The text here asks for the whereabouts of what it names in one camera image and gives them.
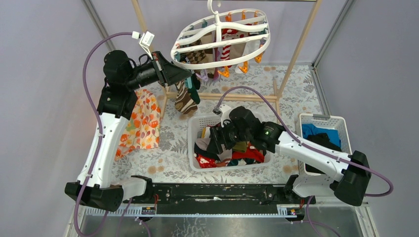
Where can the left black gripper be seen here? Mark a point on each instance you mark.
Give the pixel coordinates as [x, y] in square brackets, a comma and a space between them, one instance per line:
[160, 70]

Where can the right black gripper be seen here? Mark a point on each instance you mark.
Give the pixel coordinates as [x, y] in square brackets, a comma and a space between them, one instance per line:
[218, 136]

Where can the brown striped sock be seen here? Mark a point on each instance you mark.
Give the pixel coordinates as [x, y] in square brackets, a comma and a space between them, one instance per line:
[183, 101]

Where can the white oval sock hanger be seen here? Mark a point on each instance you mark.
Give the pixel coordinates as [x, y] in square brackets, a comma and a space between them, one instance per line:
[207, 32]

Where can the beige sock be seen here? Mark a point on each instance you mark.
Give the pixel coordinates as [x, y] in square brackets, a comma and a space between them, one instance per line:
[201, 144]

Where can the dark green sock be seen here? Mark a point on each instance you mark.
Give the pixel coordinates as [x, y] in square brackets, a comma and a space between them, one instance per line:
[193, 92]

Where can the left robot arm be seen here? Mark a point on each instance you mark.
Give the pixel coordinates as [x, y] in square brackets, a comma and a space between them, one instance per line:
[94, 186]

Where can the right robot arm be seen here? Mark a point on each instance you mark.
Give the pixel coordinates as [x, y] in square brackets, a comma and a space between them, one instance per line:
[346, 176]

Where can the olive green sock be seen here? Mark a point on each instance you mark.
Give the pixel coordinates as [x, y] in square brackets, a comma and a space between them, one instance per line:
[240, 147]

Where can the red sock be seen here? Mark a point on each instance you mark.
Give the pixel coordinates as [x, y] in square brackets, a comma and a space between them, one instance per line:
[250, 154]

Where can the white sock laundry basket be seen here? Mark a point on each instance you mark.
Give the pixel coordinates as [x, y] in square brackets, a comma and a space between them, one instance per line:
[196, 125]

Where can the purple clothespin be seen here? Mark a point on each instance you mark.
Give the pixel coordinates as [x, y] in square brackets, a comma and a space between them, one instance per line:
[202, 75]

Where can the orange clothespin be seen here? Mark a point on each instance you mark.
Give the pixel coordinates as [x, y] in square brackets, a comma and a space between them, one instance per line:
[224, 72]
[244, 68]
[258, 58]

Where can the floral orange cloth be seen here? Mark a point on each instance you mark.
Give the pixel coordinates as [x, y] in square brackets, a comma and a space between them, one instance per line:
[143, 128]

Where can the blue cloth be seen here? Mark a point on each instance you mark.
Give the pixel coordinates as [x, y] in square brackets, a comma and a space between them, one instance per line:
[310, 129]

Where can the white side basket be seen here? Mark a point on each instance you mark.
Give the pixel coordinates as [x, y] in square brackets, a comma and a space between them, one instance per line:
[335, 123]

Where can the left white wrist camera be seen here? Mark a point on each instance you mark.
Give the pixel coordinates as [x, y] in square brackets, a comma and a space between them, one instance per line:
[144, 40]

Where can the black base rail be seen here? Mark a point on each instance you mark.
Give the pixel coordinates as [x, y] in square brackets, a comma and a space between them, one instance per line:
[165, 193]

